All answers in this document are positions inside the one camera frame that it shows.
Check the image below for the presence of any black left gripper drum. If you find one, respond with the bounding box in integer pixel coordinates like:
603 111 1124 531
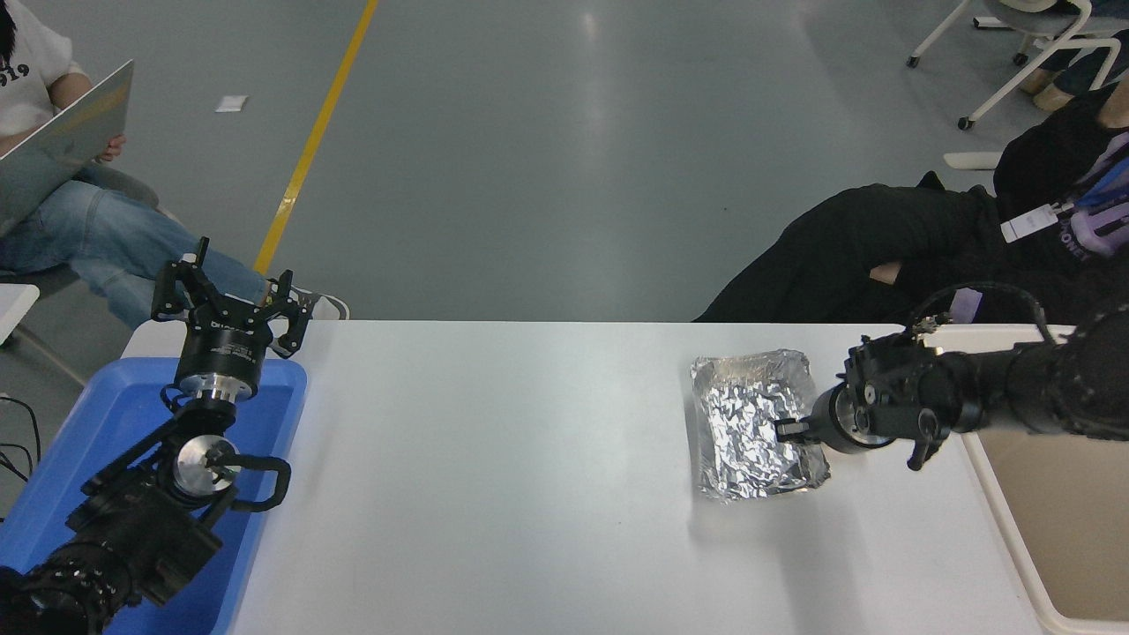
176 298 281 382

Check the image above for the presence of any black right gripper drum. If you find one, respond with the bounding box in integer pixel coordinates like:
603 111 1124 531
810 386 855 455

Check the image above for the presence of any silver foil tray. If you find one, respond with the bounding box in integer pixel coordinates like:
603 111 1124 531
690 349 832 504

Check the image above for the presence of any person with laptop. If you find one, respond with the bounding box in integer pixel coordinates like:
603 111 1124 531
0 0 350 329

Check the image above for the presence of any blue plastic tray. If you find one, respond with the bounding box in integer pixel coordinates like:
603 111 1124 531
0 355 308 635

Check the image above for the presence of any small white side table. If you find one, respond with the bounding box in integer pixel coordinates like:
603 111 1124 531
0 282 41 345

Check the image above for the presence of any person beside bin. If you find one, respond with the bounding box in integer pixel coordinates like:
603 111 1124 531
694 84 1129 325

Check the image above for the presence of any grey laptop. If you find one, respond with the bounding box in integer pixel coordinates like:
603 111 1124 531
0 60 135 235

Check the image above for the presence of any large pale bin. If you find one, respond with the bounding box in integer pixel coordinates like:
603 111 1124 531
926 324 1129 635

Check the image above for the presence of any white name badge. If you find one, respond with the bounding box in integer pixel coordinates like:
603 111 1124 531
1001 203 1073 243

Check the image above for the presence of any person on white chair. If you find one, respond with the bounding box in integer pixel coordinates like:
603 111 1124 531
1021 31 1129 114

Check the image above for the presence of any white wheeled chair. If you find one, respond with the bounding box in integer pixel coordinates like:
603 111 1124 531
907 0 1129 131

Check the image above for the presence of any thin black cable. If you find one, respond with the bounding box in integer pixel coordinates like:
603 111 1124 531
0 395 41 484

